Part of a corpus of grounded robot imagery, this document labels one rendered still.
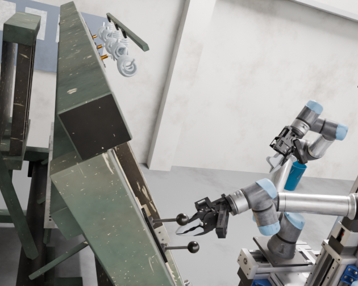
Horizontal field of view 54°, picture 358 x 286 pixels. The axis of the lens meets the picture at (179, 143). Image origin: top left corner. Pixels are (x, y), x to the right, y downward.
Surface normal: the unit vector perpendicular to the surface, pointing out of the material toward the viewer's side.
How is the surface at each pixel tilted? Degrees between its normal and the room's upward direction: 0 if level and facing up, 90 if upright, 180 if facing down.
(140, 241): 90
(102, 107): 90
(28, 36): 90
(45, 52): 90
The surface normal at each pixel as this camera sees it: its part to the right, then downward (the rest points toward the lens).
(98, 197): 0.29, 0.42
